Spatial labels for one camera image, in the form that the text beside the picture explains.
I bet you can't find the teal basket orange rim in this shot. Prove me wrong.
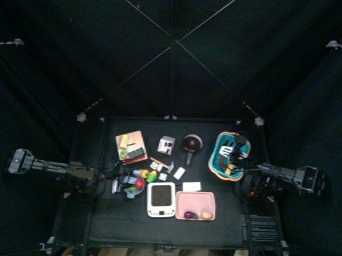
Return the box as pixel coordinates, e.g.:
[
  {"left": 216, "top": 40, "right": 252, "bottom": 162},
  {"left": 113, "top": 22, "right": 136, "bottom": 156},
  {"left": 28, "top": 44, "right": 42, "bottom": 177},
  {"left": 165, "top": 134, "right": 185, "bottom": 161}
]
[{"left": 207, "top": 131, "right": 252, "bottom": 182}]

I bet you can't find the white slotted spatula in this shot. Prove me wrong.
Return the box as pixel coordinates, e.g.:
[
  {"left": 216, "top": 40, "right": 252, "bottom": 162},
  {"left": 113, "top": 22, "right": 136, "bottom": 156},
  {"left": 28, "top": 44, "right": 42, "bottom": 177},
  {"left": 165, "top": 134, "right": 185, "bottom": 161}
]
[{"left": 217, "top": 144, "right": 237, "bottom": 159}]

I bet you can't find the pale blue toy pot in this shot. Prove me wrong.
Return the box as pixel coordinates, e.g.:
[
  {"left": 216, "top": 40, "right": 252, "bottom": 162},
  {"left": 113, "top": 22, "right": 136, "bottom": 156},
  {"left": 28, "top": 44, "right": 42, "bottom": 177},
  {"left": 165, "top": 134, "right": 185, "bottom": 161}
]
[{"left": 119, "top": 176, "right": 147, "bottom": 200}]

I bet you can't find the yellow toy corn green husk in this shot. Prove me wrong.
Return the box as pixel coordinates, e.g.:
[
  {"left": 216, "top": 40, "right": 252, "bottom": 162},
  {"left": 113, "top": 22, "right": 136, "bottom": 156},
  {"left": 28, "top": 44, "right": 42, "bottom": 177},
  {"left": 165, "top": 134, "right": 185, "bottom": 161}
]
[{"left": 145, "top": 170, "right": 159, "bottom": 184}]

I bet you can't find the white toy induction cooktop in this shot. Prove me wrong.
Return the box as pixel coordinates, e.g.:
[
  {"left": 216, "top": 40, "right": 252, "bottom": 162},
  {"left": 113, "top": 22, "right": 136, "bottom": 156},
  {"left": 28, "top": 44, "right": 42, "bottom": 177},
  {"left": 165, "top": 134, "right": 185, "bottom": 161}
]
[{"left": 145, "top": 181, "right": 177, "bottom": 219}]

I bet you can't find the black toy frying pan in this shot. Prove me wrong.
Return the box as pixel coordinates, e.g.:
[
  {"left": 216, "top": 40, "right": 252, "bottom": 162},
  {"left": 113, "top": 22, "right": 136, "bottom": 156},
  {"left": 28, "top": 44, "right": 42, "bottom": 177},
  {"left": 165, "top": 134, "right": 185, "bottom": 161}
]
[{"left": 180, "top": 133, "right": 204, "bottom": 167}]

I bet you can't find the white wooden toy box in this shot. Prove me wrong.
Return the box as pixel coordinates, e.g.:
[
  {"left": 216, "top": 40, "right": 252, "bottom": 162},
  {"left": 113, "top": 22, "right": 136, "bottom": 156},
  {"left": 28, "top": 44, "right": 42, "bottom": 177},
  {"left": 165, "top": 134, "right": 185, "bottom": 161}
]
[{"left": 156, "top": 135, "right": 176, "bottom": 156}]

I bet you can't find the white small card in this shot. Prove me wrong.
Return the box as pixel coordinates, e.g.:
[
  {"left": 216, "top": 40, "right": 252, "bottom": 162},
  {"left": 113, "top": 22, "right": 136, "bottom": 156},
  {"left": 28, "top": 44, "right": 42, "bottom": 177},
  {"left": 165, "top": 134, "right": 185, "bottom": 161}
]
[{"left": 181, "top": 181, "right": 203, "bottom": 193}]

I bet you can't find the pink plastic tray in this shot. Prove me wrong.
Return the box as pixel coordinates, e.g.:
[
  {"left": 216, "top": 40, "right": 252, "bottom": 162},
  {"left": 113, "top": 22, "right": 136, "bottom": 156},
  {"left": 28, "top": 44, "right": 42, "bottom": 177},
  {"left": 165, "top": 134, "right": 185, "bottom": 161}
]
[{"left": 175, "top": 190, "right": 217, "bottom": 222}]

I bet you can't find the white text label sticker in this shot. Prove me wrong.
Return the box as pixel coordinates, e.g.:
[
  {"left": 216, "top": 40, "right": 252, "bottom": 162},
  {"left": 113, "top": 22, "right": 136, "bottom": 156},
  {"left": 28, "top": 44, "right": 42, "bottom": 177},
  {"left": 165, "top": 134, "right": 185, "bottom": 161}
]
[{"left": 246, "top": 214, "right": 279, "bottom": 246}]

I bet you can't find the thin white cord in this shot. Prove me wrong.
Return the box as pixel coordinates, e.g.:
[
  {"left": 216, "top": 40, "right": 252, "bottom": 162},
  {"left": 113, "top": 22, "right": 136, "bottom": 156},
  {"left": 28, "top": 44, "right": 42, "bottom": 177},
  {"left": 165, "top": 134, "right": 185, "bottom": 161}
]
[
  {"left": 81, "top": 0, "right": 236, "bottom": 114},
  {"left": 123, "top": 0, "right": 262, "bottom": 119}
]

